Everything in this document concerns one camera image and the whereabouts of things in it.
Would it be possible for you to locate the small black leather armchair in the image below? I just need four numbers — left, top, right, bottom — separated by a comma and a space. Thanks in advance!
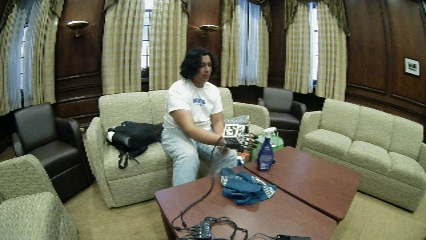
256, 86, 307, 148

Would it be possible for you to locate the flat black device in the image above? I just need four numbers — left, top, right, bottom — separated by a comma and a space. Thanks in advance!
274, 234, 311, 240

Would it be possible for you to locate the large black leather armchair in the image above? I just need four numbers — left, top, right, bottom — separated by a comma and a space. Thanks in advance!
10, 102, 95, 204

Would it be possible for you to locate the patterned grey cushion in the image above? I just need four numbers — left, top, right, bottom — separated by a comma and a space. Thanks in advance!
222, 114, 252, 135

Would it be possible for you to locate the beige textured armchair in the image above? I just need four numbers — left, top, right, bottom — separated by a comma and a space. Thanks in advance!
0, 153, 79, 240

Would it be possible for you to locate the framed wall picture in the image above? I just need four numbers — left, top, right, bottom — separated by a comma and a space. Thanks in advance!
403, 57, 421, 78

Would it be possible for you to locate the small orange capped bottle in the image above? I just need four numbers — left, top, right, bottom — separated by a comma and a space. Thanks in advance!
235, 152, 252, 167

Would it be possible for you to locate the beige three-seat sofa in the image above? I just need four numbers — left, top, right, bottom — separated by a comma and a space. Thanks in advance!
83, 87, 271, 209

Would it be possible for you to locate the beige two-seat sofa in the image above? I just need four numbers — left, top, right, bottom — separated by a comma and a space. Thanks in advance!
295, 98, 426, 213

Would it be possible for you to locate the black hub box with cables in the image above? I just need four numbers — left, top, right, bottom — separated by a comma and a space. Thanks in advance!
176, 216, 250, 240

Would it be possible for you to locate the long black cable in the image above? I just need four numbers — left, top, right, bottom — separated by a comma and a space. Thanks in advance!
170, 136, 223, 234

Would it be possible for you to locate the black jacket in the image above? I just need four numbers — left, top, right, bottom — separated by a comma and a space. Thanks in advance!
105, 120, 165, 170

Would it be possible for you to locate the white marker cube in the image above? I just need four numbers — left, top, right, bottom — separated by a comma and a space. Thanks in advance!
222, 123, 248, 140

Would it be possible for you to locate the brass wall lamp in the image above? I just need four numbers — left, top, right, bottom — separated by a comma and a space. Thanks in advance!
196, 23, 220, 37
65, 19, 90, 38

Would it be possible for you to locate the blue patterned cloth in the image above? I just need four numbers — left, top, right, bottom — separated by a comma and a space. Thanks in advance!
218, 167, 279, 206

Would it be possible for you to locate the row of beige checked curtains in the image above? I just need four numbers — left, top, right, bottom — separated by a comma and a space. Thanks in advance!
0, 0, 350, 116

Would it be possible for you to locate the blue spray bottle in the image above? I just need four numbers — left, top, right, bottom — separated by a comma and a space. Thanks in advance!
255, 126, 279, 172

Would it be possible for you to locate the the person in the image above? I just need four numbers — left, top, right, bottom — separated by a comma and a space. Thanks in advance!
159, 47, 260, 188

